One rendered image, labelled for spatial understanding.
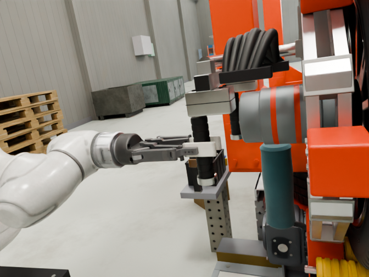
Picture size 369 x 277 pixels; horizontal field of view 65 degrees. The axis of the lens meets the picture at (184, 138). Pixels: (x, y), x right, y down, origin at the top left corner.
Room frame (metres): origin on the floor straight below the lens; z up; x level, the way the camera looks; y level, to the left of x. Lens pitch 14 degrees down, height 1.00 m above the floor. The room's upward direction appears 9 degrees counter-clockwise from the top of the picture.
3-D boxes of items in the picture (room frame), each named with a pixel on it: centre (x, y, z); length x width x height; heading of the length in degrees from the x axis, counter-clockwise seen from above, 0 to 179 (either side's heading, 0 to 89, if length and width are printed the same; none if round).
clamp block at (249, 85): (0.89, -0.20, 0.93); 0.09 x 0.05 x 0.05; 67
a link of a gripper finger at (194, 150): (0.57, 0.00, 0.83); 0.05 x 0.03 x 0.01; 66
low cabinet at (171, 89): (8.77, 0.71, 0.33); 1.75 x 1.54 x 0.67; 164
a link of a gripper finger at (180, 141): (0.65, 0.04, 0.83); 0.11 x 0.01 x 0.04; 78
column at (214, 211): (1.41, -0.12, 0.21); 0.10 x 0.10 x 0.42; 67
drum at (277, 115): (0.69, -0.25, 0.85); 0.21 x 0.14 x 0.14; 67
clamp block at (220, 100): (0.58, -0.06, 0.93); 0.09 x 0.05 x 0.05; 67
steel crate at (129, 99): (7.20, 1.44, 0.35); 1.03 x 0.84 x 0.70; 74
